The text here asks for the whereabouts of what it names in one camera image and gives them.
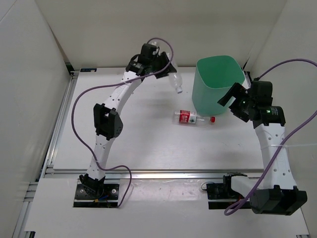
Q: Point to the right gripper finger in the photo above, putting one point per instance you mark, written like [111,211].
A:
[236,91]
[241,111]

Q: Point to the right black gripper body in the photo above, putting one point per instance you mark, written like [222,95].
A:
[244,101]

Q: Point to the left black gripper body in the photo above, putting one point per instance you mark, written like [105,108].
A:
[153,64]

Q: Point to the clear bottle blue cap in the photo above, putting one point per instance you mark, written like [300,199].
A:
[175,78]

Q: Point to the red label bottle red cap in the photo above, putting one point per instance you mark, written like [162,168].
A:
[186,117]

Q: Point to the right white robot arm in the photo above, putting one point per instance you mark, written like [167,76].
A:
[276,191]

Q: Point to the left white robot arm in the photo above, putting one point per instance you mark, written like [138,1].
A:
[107,121]

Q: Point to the green plastic bin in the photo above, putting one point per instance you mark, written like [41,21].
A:
[214,76]

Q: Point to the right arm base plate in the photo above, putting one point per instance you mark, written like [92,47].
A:
[219,197]

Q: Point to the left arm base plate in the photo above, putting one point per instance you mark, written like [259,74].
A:
[106,197]

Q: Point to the aluminium table frame rail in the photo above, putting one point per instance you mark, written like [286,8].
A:
[169,164]

